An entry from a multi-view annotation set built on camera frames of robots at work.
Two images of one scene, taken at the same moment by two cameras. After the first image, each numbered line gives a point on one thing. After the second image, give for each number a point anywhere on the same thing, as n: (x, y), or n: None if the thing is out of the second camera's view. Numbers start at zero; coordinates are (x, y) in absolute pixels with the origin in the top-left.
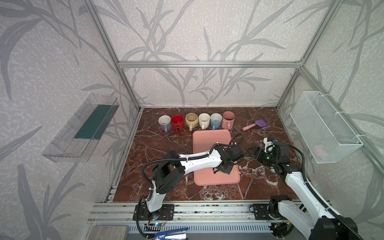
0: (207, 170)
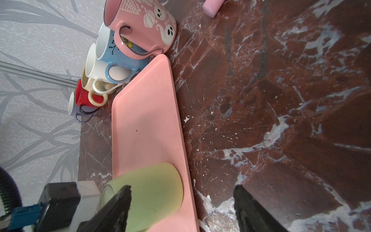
0: (148, 126)
